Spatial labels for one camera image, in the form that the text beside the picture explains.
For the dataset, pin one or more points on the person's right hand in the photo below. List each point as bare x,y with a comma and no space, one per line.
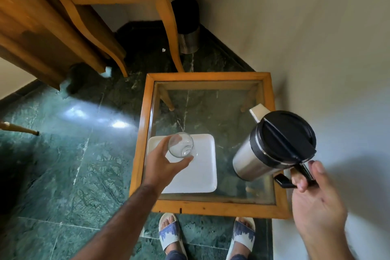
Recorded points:
320,208

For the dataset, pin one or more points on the person's left hand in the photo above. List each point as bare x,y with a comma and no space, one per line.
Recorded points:
160,162

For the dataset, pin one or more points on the person's right thumb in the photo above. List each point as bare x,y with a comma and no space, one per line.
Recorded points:
317,174

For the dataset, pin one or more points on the person's left thumb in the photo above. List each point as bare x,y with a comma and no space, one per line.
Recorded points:
179,164

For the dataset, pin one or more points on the clear drinking glass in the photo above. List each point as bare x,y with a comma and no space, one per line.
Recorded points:
181,144

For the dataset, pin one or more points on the steel jug with black lid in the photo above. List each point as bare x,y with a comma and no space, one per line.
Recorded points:
274,147

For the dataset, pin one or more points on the person's right forearm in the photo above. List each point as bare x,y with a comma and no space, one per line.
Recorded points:
329,247

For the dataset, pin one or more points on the person's left forearm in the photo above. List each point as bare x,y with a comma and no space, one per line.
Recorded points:
118,223

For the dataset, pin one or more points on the white square tray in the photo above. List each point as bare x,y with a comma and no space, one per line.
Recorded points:
195,165

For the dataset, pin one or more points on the wooden glass-top side table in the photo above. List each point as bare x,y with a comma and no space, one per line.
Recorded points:
210,116

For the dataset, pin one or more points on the person's left foot white slipper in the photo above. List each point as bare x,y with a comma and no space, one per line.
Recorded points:
172,232

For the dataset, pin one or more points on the person's foot white slipper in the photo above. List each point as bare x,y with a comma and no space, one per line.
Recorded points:
242,237
172,232

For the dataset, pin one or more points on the person's right foot white slipper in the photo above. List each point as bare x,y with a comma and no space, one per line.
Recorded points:
242,237

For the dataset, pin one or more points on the steel waste bin black liner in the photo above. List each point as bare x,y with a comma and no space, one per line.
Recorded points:
186,22

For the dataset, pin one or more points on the wooden furniture leg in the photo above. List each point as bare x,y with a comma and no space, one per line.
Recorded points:
18,128

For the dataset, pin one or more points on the wooden chair with cushion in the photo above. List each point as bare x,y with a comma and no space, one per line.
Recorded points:
122,0

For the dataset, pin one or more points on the wooden desk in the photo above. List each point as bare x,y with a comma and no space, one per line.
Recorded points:
39,31

